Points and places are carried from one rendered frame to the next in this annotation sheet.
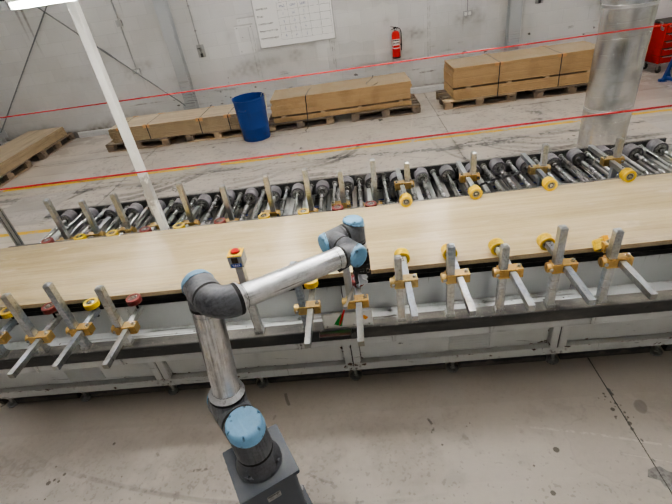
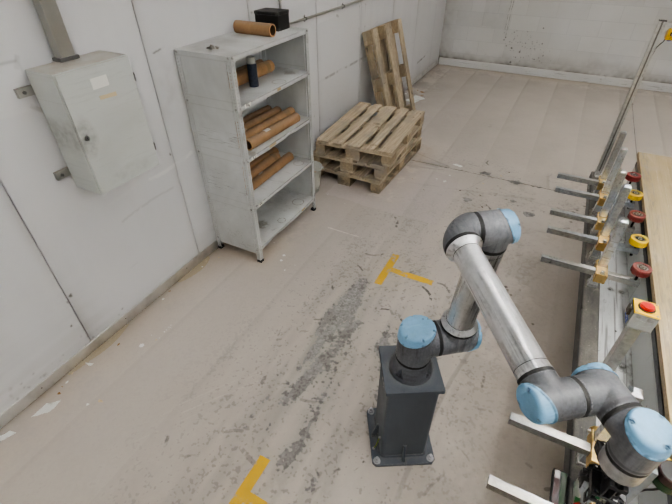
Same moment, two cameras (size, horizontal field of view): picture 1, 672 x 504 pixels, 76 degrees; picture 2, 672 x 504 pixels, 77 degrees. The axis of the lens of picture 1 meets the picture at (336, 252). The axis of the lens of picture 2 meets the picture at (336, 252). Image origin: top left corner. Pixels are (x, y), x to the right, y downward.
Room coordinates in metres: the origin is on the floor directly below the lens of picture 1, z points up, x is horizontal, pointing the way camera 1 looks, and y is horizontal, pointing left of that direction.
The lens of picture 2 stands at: (1.17, -0.73, 2.18)
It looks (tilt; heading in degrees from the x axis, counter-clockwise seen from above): 39 degrees down; 112
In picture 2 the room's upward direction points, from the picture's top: straight up
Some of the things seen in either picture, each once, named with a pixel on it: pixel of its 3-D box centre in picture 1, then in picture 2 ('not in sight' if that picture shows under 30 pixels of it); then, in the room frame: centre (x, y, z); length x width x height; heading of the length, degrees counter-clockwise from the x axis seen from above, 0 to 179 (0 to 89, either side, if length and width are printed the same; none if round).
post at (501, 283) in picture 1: (501, 284); not in sight; (1.61, -0.78, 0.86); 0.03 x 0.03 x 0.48; 84
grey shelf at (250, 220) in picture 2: not in sight; (259, 146); (-0.52, 1.93, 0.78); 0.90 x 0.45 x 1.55; 84
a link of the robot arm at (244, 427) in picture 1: (247, 433); (417, 339); (1.07, 0.46, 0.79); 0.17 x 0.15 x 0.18; 32
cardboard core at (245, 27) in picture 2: not in sight; (254, 28); (-0.51, 2.04, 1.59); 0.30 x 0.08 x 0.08; 174
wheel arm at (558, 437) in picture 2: (310, 314); (579, 446); (1.66, 0.18, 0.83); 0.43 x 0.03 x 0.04; 174
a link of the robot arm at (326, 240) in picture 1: (334, 240); (600, 394); (1.53, 0.00, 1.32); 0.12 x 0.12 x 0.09; 32
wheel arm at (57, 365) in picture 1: (78, 336); (591, 239); (1.78, 1.42, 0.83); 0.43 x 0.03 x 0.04; 174
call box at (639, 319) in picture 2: (237, 258); (641, 316); (1.74, 0.47, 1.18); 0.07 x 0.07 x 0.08; 84
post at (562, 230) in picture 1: (555, 268); not in sight; (1.59, -1.03, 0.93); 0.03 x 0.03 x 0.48; 84
